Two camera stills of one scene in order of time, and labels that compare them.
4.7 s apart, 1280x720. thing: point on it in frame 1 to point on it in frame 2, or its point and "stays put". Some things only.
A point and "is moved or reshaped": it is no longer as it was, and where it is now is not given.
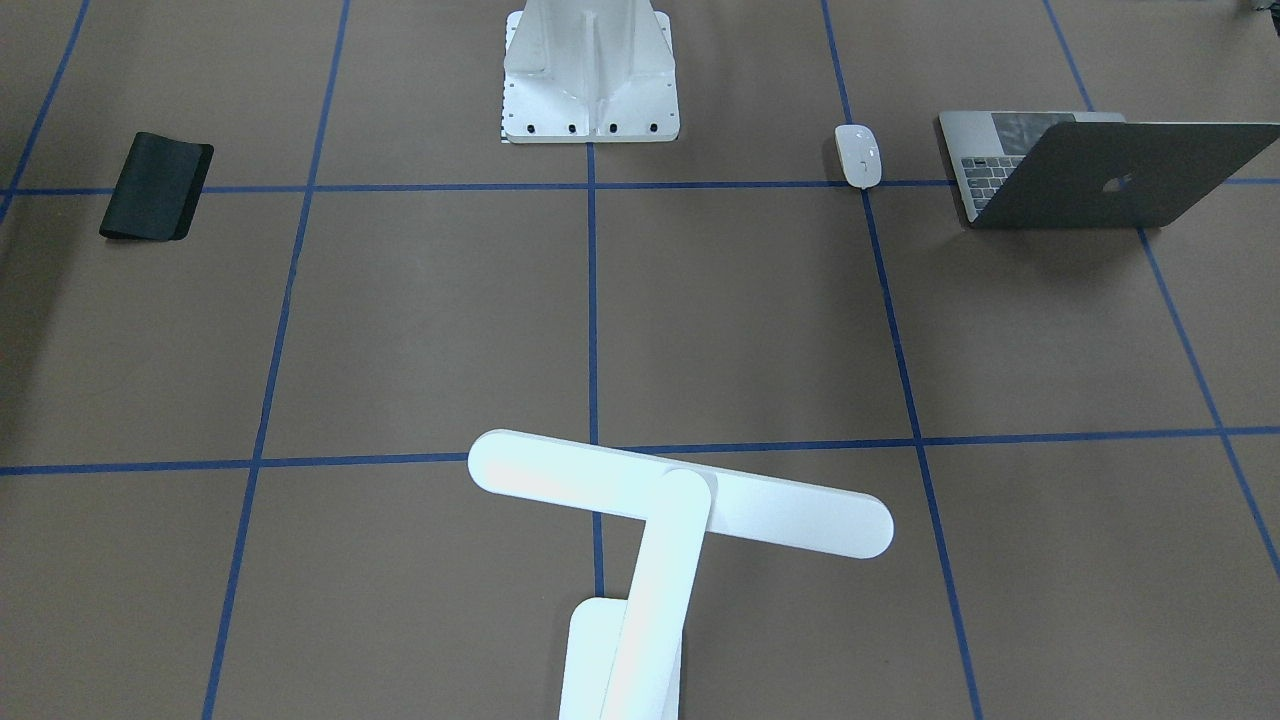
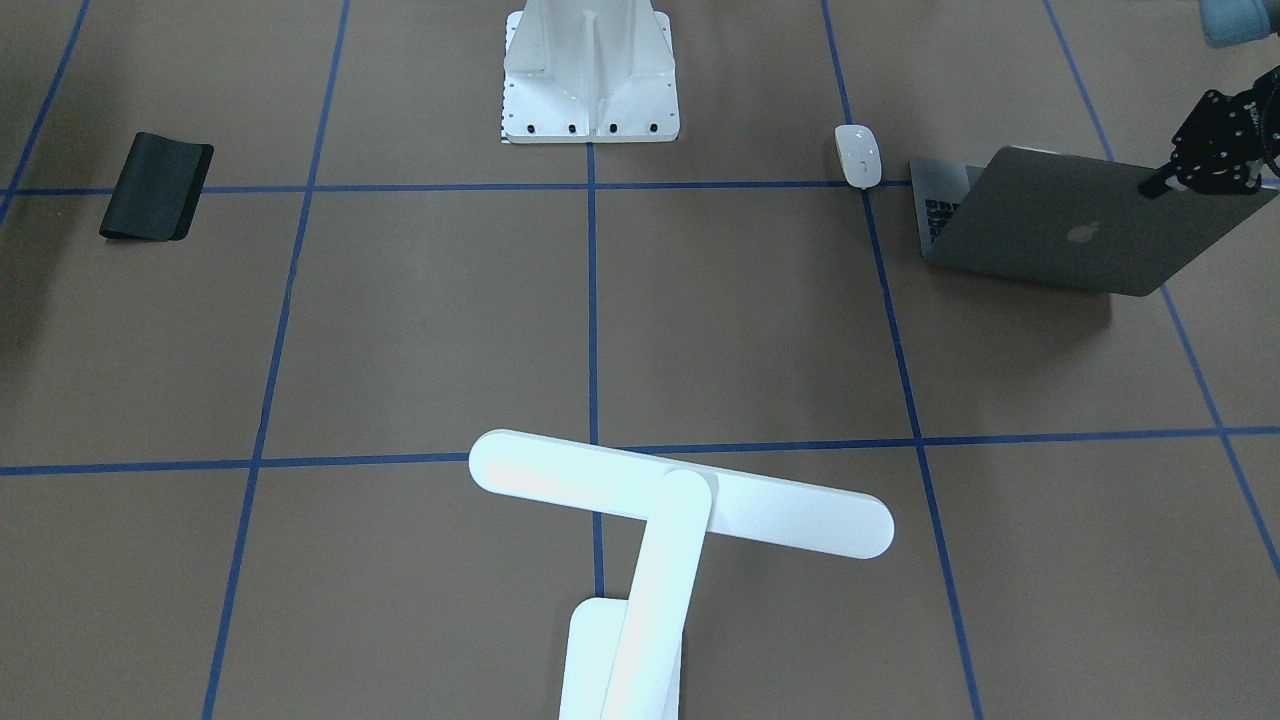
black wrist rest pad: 157,190 stays put
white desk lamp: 623,656 stays put
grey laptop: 1064,170 is moved or reshaped
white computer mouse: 860,155 stays put
